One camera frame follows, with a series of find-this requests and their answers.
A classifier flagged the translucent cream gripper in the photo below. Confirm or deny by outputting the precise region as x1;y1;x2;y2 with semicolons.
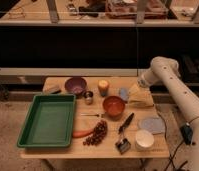
128;84;154;108

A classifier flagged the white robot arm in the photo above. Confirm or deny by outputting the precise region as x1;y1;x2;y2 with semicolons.
129;56;199;171

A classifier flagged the orange bowl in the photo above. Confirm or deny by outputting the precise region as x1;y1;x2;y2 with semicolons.
102;96;125;119

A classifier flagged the purple bowl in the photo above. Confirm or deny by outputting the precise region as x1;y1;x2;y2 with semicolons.
64;77;87;95

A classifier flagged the wooden table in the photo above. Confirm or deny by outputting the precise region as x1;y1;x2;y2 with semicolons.
21;77;169;159

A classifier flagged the metal fork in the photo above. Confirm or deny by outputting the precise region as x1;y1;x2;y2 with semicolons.
80;114;105;118

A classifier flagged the small metal cup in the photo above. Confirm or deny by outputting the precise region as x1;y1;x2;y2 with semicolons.
83;91;93;105

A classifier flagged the bunch of red grapes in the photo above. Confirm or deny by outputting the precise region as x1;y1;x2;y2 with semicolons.
83;120;108;146

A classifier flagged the orange carrot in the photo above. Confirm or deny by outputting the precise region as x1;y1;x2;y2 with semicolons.
72;129;94;138

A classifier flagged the green plastic tray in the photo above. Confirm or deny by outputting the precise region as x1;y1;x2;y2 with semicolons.
17;94;76;148

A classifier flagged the black handled spatula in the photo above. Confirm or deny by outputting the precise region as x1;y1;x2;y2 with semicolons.
115;113;134;155

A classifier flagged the black box with cable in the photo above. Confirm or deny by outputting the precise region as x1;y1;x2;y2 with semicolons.
180;123;193;145

